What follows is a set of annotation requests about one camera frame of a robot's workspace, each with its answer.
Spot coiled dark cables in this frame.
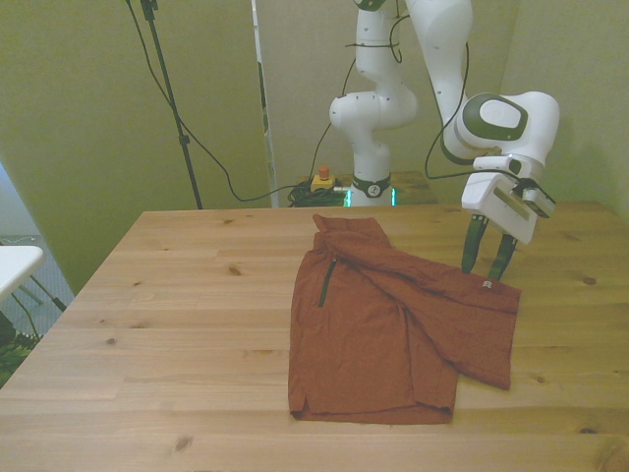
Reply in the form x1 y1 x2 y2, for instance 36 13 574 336
287 179 353 207

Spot rust red shorts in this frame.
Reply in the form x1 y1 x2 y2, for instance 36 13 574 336
287 213 522 427

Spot white vertical wall strip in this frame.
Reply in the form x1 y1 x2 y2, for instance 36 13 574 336
251 0 276 207

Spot white folding table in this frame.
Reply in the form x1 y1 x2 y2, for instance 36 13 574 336
0 244 68 314

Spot thin black base cable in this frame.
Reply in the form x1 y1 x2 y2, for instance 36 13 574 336
312 58 358 181

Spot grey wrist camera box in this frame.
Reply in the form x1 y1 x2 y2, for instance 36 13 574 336
510 177 557 220

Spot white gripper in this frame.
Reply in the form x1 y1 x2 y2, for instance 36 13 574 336
460 153 540 281

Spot yellow emergency stop button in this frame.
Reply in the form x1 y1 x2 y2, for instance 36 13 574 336
310 165 345 194

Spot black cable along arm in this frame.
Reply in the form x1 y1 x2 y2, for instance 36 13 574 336
343 0 492 181

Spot green plant leaves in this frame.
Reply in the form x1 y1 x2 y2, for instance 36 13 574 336
0 331 40 389

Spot black tripod cable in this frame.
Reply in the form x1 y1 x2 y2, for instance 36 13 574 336
125 0 315 204

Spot black tripod pole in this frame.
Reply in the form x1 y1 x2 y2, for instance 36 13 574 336
140 0 205 210

